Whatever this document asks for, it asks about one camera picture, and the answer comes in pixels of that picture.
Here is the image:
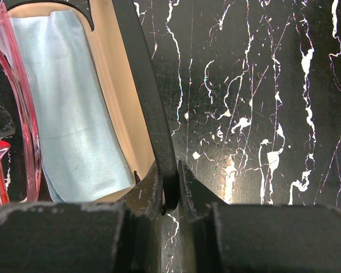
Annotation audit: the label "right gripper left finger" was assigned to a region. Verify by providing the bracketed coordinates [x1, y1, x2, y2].
[0, 164, 163, 272]

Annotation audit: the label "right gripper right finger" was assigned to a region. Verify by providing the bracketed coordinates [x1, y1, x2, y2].
[178, 162, 341, 272]

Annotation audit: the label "light blue cleaning cloth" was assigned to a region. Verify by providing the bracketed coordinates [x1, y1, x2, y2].
[11, 11, 134, 202]

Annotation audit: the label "red sunglasses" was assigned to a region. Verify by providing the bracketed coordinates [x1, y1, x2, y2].
[0, 2, 42, 206]

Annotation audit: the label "black glasses case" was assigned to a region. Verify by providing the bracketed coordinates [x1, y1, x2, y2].
[6, 1, 177, 214]

